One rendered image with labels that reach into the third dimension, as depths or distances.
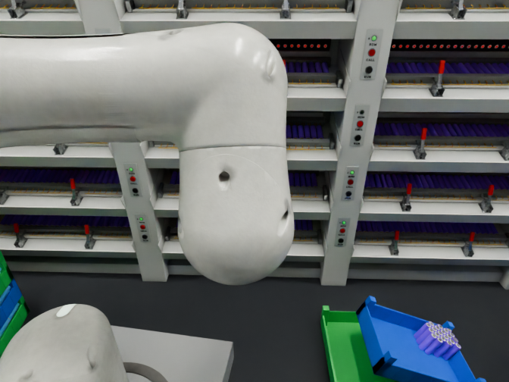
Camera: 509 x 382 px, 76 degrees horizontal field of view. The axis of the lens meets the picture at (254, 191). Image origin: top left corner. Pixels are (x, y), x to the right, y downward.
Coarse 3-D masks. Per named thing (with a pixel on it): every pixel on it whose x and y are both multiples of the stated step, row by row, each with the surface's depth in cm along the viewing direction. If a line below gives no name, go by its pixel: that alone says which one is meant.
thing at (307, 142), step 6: (156, 144) 106; (162, 144) 106; (168, 144) 106; (174, 144) 106; (288, 144) 104; (294, 144) 104; (300, 144) 104; (306, 144) 104; (312, 144) 104; (318, 144) 104; (324, 144) 104
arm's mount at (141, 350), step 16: (128, 336) 71; (144, 336) 71; (160, 336) 71; (176, 336) 70; (128, 352) 67; (144, 352) 67; (160, 352) 67; (176, 352) 67; (192, 352) 67; (208, 352) 67; (224, 352) 67; (128, 368) 64; (144, 368) 64; (160, 368) 64; (176, 368) 64; (192, 368) 64; (208, 368) 64; (224, 368) 64
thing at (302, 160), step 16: (288, 112) 111; (304, 112) 111; (320, 112) 111; (336, 128) 104; (144, 144) 102; (336, 144) 102; (160, 160) 103; (176, 160) 103; (288, 160) 102; (304, 160) 101; (320, 160) 101; (336, 160) 101
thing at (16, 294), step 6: (12, 282) 108; (12, 288) 108; (18, 288) 111; (12, 294) 107; (18, 294) 111; (6, 300) 104; (12, 300) 107; (18, 300) 110; (0, 306) 101; (6, 306) 104; (12, 306) 107; (0, 312) 101; (6, 312) 104; (0, 318) 101; (6, 318) 104; (0, 324) 101
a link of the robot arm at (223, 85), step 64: (0, 64) 25; (64, 64) 25; (128, 64) 26; (192, 64) 25; (256, 64) 26; (0, 128) 27; (64, 128) 27; (128, 128) 27; (192, 128) 27; (256, 128) 26
